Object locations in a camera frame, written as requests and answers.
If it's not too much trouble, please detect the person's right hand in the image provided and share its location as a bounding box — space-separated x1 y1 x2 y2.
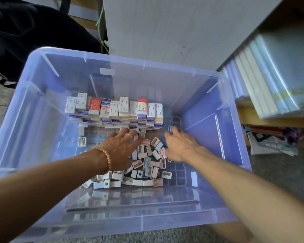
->
163 126 203 163

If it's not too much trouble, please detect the person's left hand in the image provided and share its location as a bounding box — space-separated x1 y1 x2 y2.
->
98 127 145 172

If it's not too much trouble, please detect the pile of boxed erasers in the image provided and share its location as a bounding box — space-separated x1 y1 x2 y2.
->
81 129 174 190

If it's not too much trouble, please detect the row of erasers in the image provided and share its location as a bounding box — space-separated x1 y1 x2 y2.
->
64 92 165 131

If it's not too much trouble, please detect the clear plastic storage bin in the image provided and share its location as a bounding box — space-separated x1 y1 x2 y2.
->
0 46 253 243

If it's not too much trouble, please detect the person's left forearm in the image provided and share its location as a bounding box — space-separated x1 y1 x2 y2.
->
0 149 109 243

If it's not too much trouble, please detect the person's right forearm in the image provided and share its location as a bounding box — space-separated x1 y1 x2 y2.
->
190 148 304 243

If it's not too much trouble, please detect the person's right leg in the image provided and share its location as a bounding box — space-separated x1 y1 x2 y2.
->
208 220 259 243

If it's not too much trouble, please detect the cardboard box with papers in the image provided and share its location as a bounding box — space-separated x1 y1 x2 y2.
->
20 0 104 31

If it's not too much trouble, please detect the stack of white blue books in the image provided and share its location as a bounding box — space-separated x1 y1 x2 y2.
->
219 22 304 119

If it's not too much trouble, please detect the white cabinet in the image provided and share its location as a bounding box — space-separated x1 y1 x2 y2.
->
102 0 285 72

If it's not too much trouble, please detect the black backpack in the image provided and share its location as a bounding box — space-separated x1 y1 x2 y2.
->
0 0 105 89

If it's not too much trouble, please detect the beaded wooden bracelet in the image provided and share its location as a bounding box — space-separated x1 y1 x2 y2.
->
94 145 112 173

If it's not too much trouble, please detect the green cable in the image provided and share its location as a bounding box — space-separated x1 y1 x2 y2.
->
95 3 110 55

